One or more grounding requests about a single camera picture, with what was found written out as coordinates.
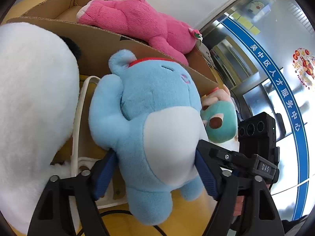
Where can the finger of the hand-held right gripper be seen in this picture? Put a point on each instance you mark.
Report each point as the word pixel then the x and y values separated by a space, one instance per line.
pixel 233 159

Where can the person's right hand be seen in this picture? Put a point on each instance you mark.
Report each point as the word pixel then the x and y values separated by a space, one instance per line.
pixel 238 205

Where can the white plush toy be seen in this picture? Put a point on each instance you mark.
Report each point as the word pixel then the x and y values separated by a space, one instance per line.
pixel 32 91

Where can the cardboard box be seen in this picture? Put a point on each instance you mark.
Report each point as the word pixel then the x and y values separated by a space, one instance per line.
pixel 98 44

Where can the cartoon poster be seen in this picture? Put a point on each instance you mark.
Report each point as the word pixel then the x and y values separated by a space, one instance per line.
pixel 258 5

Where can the yellow sticky note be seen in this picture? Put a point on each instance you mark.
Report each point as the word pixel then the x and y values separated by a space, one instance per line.
pixel 236 16
pixel 255 30
pixel 246 24

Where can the teal and pink plush toy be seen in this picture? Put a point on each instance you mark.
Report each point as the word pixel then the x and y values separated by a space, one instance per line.
pixel 227 111

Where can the blue glass banner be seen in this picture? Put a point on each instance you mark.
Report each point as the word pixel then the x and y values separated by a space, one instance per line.
pixel 283 88

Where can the festive window sticker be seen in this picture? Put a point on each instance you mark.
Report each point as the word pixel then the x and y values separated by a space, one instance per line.
pixel 305 66

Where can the white plastic tray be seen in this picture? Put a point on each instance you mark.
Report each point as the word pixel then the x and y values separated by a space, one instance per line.
pixel 80 127

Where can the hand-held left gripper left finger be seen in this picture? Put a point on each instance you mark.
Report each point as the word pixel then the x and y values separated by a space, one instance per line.
pixel 105 174

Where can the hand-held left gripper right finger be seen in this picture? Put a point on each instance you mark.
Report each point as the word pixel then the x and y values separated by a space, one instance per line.
pixel 206 177

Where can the blue plush toy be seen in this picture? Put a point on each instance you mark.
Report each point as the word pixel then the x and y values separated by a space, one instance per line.
pixel 152 98

